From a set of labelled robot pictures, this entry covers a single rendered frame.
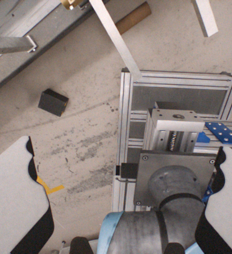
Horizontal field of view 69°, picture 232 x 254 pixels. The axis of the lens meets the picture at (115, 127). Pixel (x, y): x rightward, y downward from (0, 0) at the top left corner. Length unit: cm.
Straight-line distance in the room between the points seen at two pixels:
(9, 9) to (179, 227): 95
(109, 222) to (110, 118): 124
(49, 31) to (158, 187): 67
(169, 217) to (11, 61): 80
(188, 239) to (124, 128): 105
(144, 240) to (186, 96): 111
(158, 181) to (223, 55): 129
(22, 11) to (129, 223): 85
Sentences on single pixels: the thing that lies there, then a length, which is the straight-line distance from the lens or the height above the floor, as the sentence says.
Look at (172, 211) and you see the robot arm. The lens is 46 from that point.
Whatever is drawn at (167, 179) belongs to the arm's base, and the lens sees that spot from 50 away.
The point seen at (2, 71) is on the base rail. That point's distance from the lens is 90.
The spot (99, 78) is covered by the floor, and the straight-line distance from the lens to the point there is 147.
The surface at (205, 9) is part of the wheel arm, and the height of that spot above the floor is 85.
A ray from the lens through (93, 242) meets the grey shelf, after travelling 279.
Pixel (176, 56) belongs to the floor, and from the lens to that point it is 149.
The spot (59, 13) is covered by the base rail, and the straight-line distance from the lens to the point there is 77.
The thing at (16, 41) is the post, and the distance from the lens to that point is 70.
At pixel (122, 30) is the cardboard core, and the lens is 136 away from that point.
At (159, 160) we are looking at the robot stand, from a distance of 51.
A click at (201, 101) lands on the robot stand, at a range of 142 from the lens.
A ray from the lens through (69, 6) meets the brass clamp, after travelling 62.
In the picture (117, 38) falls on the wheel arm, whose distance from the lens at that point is 59.
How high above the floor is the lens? 143
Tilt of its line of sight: 62 degrees down
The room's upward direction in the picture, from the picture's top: 175 degrees counter-clockwise
